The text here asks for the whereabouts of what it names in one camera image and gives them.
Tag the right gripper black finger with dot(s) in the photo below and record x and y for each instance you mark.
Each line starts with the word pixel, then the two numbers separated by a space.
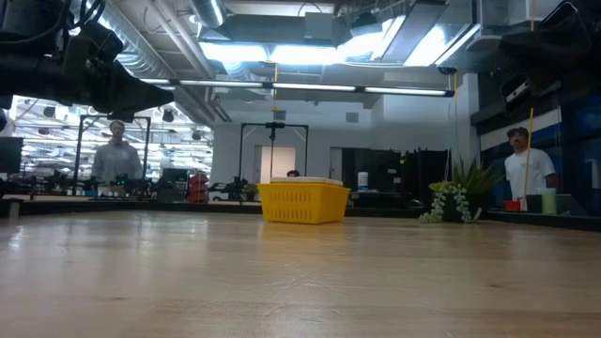
pixel 535 47

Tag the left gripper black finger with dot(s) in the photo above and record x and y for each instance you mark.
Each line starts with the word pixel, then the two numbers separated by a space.
pixel 148 96

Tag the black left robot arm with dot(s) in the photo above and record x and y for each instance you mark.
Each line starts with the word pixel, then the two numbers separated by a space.
pixel 28 75

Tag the yellow plastic basket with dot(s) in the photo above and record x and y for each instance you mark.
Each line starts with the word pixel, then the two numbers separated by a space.
pixel 303 204

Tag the person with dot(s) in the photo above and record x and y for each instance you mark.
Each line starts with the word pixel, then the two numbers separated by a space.
pixel 116 162
pixel 528 169

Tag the red stacked bins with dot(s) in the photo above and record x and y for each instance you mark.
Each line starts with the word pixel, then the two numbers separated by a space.
pixel 198 188

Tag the black monitor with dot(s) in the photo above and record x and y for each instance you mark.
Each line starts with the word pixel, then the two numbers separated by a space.
pixel 10 155

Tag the small green potted plant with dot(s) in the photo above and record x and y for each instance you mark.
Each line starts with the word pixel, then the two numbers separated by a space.
pixel 250 191

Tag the green cup white lid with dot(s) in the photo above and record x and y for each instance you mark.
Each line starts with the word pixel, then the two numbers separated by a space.
pixel 548 203

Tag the succulent plant with trailing strands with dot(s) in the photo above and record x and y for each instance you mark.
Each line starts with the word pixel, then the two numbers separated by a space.
pixel 462 188

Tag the small red box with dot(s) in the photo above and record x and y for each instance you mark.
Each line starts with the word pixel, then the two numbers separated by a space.
pixel 513 205

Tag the person's head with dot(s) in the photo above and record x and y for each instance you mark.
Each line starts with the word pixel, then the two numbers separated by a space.
pixel 293 173

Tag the long ceiling light bar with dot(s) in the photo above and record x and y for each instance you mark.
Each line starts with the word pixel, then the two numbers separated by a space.
pixel 319 87

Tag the black cabinet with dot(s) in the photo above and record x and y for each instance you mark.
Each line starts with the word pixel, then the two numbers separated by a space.
pixel 380 164

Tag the white wipes canister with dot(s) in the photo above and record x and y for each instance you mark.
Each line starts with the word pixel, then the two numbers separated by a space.
pixel 362 181

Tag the black metal rig frame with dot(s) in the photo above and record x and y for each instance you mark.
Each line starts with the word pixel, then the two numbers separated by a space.
pixel 274 125
pixel 77 150

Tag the silver ventilation duct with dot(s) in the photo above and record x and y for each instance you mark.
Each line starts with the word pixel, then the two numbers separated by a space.
pixel 209 11

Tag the black metal table frame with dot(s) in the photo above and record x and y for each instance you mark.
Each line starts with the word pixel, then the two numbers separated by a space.
pixel 70 206

